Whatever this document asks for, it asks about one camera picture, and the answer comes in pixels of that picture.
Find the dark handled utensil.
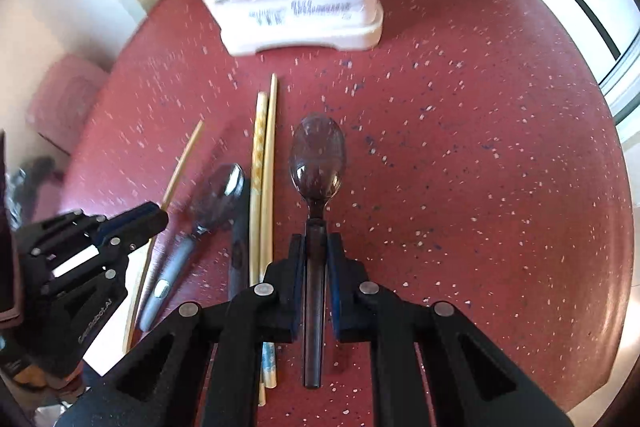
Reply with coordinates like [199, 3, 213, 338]
[227, 179, 252, 303]

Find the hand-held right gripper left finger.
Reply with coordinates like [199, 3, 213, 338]
[55, 232, 307, 427]

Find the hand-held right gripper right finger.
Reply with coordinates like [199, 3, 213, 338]
[327, 232, 573, 427]

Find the metal spoons compartment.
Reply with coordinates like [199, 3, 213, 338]
[136, 163, 246, 334]

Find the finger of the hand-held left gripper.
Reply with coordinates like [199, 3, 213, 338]
[17, 202, 170, 258]
[50, 234, 157, 295]

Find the pink plastic stool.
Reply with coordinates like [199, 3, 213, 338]
[27, 54, 111, 155]

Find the patterned chopstick with blue end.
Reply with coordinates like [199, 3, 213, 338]
[248, 92, 277, 390]

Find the dark translucent plastic spoon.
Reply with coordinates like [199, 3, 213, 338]
[289, 113, 347, 389]

